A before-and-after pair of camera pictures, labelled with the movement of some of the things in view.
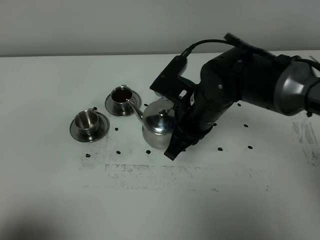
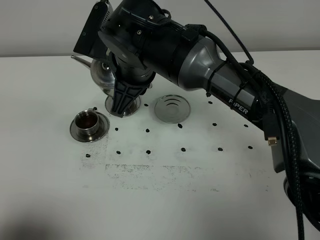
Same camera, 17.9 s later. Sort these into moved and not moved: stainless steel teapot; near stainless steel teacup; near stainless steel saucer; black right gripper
Moved: stainless steel teapot; black right gripper
Not moved: near stainless steel saucer; near stainless steel teacup
